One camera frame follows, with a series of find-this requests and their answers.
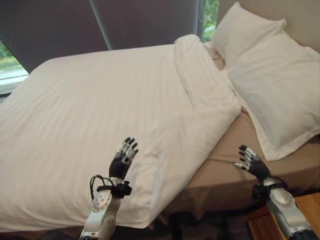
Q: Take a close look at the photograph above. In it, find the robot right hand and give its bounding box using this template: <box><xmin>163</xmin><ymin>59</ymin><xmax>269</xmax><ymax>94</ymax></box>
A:
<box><xmin>232</xmin><ymin>144</ymin><xmax>272</xmax><ymax>181</ymax></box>

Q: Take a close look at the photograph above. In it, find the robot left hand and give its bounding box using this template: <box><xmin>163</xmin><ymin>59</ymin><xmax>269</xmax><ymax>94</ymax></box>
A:
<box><xmin>108</xmin><ymin>136</ymin><xmax>139</xmax><ymax>181</ymax></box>

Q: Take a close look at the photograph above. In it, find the beige fitted bed sheet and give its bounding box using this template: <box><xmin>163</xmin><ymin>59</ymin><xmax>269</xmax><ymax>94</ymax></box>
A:
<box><xmin>159</xmin><ymin>41</ymin><xmax>320</xmax><ymax>221</ymax></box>

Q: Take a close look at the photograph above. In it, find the wooden bedside table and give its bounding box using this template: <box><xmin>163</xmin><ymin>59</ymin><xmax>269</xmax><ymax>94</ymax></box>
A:
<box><xmin>241</xmin><ymin>193</ymin><xmax>320</xmax><ymax>240</ymax></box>

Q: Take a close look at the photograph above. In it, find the white striped duvet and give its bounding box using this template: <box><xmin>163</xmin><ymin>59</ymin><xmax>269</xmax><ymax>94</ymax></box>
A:
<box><xmin>0</xmin><ymin>34</ymin><xmax>242</xmax><ymax>230</ymax></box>

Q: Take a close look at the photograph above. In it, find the large white pillow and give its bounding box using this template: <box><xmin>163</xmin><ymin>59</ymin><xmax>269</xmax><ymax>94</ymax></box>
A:
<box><xmin>226</xmin><ymin>30</ymin><xmax>320</xmax><ymax>161</ymax></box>

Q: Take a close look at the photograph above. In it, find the small white pillow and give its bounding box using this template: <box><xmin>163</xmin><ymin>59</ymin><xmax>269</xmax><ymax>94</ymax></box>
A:
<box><xmin>211</xmin><ymin>2</ymin><xmax>288</xmax><ymax>68</ymax></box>

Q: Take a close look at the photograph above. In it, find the dark window blind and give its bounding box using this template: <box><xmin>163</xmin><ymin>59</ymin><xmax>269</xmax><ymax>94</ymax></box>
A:
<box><xmin>0</xmin><ymin>0</ymin><xmax>201</xmax><ymax>75</ymax></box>

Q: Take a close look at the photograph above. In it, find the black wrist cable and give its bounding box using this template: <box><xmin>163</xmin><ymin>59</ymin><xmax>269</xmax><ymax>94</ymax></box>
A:
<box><xmin>89</xmin><ymin>174</ymin><xmax>118</xmax><ymax>201</ymax></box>

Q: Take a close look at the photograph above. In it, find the grey window frame post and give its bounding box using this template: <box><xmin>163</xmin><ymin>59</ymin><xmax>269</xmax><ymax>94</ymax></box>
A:
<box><xmin>89</xmin><ymin>0</ymin><xmax>114</xmax><ymax>51</ymax></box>

